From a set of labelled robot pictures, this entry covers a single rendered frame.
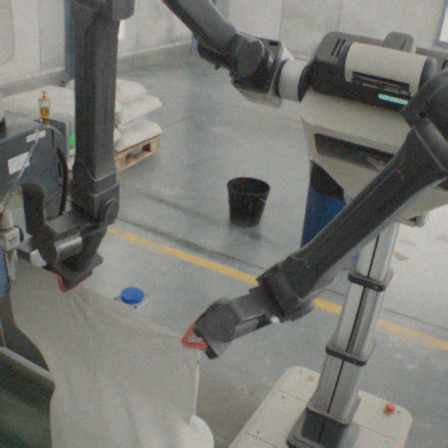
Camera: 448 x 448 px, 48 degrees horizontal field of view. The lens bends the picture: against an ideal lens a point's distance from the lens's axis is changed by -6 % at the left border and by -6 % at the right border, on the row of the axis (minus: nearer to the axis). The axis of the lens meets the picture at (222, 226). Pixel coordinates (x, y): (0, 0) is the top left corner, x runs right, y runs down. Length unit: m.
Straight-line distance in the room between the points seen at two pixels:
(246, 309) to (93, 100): 0.37
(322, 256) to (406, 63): 0.37
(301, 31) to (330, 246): 8.56
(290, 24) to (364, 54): 8.33
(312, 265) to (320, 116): 0.46
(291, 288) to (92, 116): 0.39
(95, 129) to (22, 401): 1.17
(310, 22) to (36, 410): 8.11
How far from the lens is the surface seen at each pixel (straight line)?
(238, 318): 0.75
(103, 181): 0.88
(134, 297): 1.41
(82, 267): 1.00
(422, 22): 8.72
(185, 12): 0.88
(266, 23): 9.40
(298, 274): 0.74
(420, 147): 0.56
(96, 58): 0.76
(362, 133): 1.07
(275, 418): 1.93
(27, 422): 1.75
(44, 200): 1.19
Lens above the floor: 1.68
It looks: 28 degrees down
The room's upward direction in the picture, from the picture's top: 5 degrees clockwise
